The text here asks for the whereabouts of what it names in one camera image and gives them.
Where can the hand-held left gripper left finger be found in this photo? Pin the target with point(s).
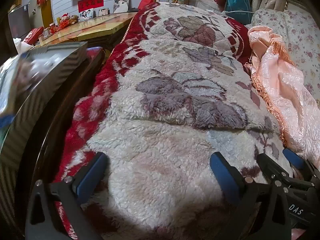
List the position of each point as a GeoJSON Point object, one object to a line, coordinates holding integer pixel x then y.
{"type": "Point", "coordinates": [91, 177]}

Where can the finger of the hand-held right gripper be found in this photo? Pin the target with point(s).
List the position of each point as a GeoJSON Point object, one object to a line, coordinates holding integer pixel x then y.
{"type": "Point", "coordinates": [270, 166]}
{"type": "Point", "coordinates": [293, 158]}

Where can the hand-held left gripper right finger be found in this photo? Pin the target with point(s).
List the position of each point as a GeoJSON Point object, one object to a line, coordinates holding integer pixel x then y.
{"type": "Point", "coordinates": [225, 177]}

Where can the striped cardboard box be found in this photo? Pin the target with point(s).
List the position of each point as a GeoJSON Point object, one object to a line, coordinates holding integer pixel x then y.
{"type": "Point", "coordinates": [62, 60]}

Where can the white snack packet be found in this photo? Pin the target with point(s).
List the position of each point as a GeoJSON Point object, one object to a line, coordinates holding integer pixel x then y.
{"type": "Point", "coordinates": [42, 65]}

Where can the floral red cream fleece blanket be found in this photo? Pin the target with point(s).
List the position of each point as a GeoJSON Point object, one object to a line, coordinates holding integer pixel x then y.
{"type": "Point", "coordinates": [162, 155]}

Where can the pink satin fringed cloth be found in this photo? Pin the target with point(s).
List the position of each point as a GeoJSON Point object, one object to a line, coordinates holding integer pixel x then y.
{"type": "Point", "coordinates": [282, 85]}

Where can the dark wooden chair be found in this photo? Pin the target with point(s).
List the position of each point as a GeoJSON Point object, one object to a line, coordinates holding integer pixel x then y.
{"type": "Point", "coordinates": [75, 92]}

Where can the glossy wooden cabinet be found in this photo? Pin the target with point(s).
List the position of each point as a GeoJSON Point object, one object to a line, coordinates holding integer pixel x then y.
{"type": "Point", "coordinates": [100, 27]}

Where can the red gift box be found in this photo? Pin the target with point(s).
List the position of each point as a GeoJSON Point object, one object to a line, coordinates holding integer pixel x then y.
{"type": "Point", "coordinates": [34, 36]}

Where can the brown plush bear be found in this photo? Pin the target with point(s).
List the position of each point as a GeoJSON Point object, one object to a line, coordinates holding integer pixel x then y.
{"type": "Point", "coordinates": [73, 19]}

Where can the plush toy with red hat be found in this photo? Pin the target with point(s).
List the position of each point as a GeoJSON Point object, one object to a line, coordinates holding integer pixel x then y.
{"type": "Point", "coordinates": [64, 20]}

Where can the blue bag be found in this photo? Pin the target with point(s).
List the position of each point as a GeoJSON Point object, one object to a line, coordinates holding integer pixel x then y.
{"type": "Point", "coordinates": [237, 7]}

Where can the yellow wooden door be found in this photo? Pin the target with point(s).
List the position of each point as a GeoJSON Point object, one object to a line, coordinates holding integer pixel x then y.
{"type": "Point", "coordinates": [47, 15]}

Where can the large wedding photo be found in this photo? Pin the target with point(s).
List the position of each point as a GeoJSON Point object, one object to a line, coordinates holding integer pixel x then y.
{"type": "Point", "coordinates": [121, 5]}

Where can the red paper bag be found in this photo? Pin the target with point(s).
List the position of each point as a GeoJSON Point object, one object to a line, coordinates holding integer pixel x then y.
{"type": "Point", "coordinates": [145, 1]}

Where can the small couple photo frame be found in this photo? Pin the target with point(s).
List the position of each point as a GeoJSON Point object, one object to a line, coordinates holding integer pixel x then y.
{"type": "Point", "coordinates": [86, 15]}

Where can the small portrait photo frame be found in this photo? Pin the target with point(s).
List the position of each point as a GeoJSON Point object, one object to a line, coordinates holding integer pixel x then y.
{"type": "Point", "coordinates": [103, 11]}

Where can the red wall banner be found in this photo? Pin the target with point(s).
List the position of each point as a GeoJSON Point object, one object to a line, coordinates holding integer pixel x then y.
{"type": "Point", "coordinates": [91, 3]}

